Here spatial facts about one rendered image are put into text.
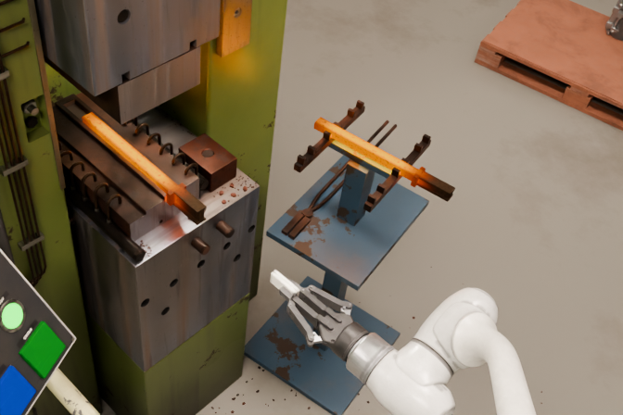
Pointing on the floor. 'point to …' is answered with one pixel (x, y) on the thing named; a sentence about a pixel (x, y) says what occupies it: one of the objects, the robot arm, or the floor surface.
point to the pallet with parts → (562, 52)
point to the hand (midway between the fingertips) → (285, 285)
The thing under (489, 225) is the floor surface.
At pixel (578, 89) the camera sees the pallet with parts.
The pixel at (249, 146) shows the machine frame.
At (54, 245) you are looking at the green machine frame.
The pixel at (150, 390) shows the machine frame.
